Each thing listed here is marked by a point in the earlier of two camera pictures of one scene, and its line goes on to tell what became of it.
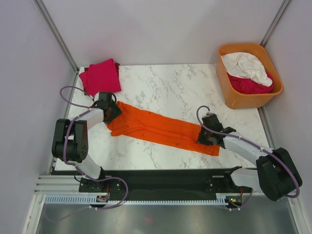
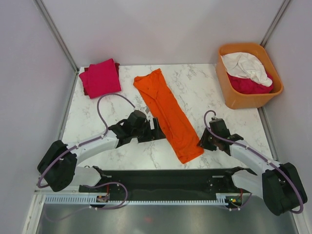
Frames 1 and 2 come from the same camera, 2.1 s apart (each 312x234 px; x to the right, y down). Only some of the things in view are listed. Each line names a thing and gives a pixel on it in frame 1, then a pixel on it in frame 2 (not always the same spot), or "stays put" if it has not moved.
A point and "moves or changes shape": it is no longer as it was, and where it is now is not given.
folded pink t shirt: [101, 77] stays put
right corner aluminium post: [274, 23] stays put
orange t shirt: [163, 129] moves or changes shape
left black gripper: [116, 112] → [155, 134]
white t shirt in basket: [243, 65] stays put
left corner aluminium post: [57, 34] stays put
